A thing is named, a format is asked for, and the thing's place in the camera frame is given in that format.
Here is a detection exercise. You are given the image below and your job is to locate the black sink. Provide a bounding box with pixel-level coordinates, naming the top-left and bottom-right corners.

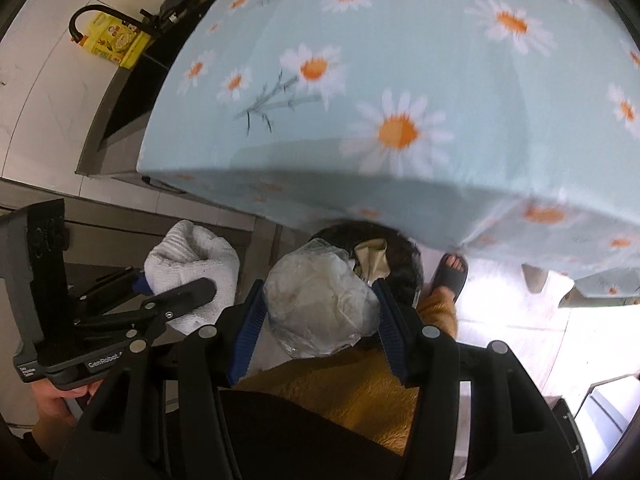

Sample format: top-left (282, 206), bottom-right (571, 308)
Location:
top-left (99, 34), bottom-right (207, 147)

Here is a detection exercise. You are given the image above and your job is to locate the person's left hand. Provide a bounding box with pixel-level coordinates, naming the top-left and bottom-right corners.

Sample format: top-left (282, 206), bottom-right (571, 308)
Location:
top-left (32, 377), bottom-right (104, 432)

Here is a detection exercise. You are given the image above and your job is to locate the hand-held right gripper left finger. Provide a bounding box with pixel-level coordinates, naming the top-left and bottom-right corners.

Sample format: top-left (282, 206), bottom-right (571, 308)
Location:
top-left (52, 280), bottom-right (266, 480)

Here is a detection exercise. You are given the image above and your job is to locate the person's yellow pants leg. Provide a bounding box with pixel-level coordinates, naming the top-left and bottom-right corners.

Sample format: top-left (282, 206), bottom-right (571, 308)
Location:
top-left (234, 299), bottom-right (459, 457)

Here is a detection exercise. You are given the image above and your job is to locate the white towel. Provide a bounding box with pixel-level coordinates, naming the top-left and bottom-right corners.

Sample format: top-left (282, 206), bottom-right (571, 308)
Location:
top-left (143, 220), bottom-right (240, 337)

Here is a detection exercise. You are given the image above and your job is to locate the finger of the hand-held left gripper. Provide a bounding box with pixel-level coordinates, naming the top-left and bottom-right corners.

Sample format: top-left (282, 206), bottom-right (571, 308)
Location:
top-left (74, 267), bottom-right (152, 312)
top-left (75, 277), bottom-right (217, 337)

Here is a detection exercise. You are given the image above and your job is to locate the clear plastic bag white paper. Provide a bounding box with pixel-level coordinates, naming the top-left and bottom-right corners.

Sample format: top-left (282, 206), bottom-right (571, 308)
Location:
top-left (263, 238), bottom-right (384, 359)

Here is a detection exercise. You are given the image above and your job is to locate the light blue daisy tablecloth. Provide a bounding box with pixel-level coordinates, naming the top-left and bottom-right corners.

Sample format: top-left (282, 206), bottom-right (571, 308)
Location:
top-left (136, 0), bottom-right (640, 297)

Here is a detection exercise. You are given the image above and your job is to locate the bin with black liner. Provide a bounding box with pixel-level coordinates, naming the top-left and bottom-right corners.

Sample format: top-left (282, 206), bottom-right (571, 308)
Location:
top-left (307, 220), bottom-right (426, 312)

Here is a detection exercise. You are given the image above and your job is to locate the white table leg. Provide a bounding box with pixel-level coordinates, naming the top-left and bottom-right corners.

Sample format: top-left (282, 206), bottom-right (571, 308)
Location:
top-left (521, 262), bottom-right (576, 309)

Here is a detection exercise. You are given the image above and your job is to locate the dark grey slipper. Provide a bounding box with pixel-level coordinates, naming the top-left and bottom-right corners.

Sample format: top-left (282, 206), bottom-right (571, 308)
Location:
top-left (430, 253), bottom-right (470, 307)

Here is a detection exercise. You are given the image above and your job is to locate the brown paper bag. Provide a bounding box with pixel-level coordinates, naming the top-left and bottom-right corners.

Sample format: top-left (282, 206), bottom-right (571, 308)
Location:
top-left (352, 238), bottom-right (390, 282)

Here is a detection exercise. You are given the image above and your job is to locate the black faucet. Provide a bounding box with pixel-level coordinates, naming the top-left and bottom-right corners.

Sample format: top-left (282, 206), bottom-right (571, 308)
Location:
top-left (68, 5), bottom-right (177, 44)

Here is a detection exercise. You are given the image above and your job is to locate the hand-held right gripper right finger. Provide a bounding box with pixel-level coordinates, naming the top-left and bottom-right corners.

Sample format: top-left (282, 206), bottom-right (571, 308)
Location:
top-left (372, 280), bottom-right (591, 480)

